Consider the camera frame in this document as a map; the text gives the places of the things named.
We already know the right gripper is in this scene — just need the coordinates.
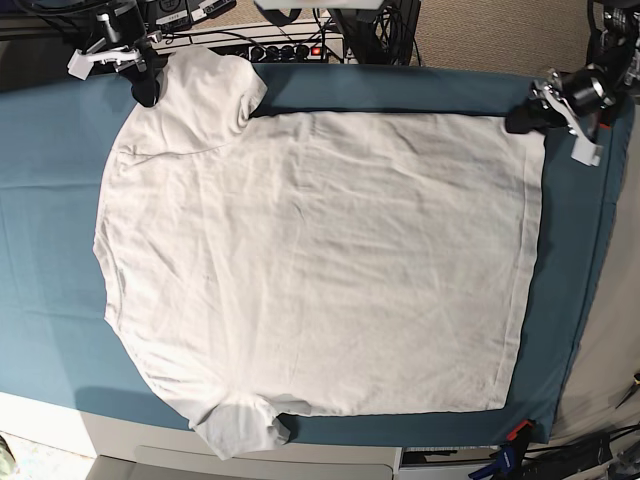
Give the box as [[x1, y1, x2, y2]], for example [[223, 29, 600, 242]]
[[82, 2, 165, 108]]

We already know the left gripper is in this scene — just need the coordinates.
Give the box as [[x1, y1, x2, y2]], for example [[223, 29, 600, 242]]
[[505, 64, 618, 138]]

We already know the white T-shirt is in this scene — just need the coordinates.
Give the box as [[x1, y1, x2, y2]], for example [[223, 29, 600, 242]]
[[93, 47, 545, 459]]

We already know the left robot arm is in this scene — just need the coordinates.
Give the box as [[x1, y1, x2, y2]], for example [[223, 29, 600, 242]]
[[505, 1, 639, 141]]

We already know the orange black clamp top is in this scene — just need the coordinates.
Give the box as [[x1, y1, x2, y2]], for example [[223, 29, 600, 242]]
[[597, 106, 617, 129]]

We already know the orange black clamp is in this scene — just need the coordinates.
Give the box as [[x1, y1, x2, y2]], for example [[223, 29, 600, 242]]
[[597, 106, 617, 129], [506, 419, 536, 442]]

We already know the black power strip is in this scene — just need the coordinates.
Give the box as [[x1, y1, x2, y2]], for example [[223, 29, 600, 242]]
[[246, 43, 328, 63]]

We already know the orange black clamp bottom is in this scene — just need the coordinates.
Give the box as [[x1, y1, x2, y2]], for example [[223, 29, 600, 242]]
[[506, 419, 536, 442]]

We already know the blue black clamp bottom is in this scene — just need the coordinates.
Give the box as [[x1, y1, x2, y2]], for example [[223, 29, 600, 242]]
[[468, 446, 526, 480]]

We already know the white cabinet under table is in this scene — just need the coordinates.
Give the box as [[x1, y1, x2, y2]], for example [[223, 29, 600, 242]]
[[81, 412, 399, 479]]

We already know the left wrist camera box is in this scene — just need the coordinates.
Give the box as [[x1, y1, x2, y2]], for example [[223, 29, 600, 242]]
[[571, 138, 603, 167]]

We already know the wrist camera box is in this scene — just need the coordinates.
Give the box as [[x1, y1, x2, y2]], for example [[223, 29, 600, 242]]
[[571, 138, 603, 167], [67, 49, 94, 80]]

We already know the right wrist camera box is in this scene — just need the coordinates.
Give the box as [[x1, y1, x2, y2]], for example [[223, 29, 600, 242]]
[[67, 49, 94, 80]]

